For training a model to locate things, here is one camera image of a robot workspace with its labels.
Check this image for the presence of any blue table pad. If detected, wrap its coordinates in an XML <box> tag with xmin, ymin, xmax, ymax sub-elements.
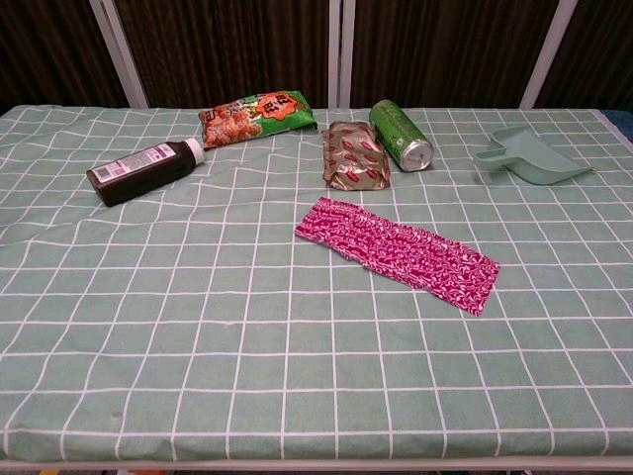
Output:
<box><xmin>605</xmin><ymin>109</ymin><xmax>633</xmax><ymax>131</ymax></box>

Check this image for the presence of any orange green snack bag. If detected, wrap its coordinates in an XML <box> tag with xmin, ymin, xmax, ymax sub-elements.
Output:
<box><xmin>198</xmin><ymin>89</ymin><xmax>319</xmax><ymax>150</ymax></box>

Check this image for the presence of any mint green plastic dustpan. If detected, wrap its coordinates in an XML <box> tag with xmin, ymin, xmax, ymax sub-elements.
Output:
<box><xmin>473</xmin><ymin>125</ymin><xmax>594</xmax><ymax>187</ymax></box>

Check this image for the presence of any green drink can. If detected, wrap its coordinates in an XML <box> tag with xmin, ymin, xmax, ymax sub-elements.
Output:
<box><xmin>368</xmin><ymin>99</ymin><xmax>435</xmax><ymax>173</ymax></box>

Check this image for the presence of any dark ribbed partition panel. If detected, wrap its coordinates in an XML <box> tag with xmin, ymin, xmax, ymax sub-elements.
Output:
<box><xmin>0</xmin><ymin>0</ymin><xmax>131</xmax><ymax>115</ymax></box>
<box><xmin>536</xmin><ymin>0</ymin><xmax>633</xmax><ymax>112</ymax></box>
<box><xmin>112</xmin><ymin>0</ymin><xmax>331</xmax><ymax>109</ymax></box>
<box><xmin>350</xmin><ymin>0</ymin><xmax>561</xmax><ymax>110</ymax></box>

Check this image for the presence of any dark brown bottle white cap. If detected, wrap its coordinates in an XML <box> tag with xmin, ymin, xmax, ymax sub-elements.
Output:
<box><xmin>86</xmin><ymin>137</ymin><xmax>207</xmax><ymax>208</ymax></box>

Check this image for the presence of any gold foil snack packet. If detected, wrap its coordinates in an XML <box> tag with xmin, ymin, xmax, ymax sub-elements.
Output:
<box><xmin>320</xmin><ymin>120</ymin><xmax>392</xmax><ymax>192</ymax></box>

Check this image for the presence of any white partition frame post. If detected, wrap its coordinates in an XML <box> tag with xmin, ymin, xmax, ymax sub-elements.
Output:
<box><xmin>88</xmin><ymin>0</ymin><xmax>149</xmax><ymax>109</ymax></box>
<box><xmin>328</xmin><ymin>0</ymin><xmax>356</xmax><ymax>109</ymax></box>
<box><xmin>518</xmin><ymin>0</ymin><xmax>580</xmax><ymax>110</ymax></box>

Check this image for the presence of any green white checkered tablecloth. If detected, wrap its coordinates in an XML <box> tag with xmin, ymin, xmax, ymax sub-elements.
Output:
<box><xmin>0</xmin><ymin>103</ymin><xmax>633</xmax><ymax>464</ymax></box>

